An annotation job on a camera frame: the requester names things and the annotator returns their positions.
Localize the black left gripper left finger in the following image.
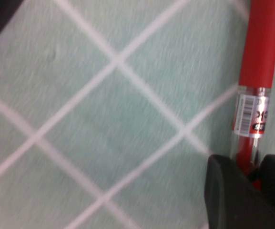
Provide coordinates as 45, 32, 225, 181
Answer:
205, 154, 275, 229

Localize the green checkered tablecloth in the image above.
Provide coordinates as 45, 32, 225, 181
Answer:
0, 0, 275, 229

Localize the red gel pen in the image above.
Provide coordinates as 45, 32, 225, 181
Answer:
232, 0, 275, 189

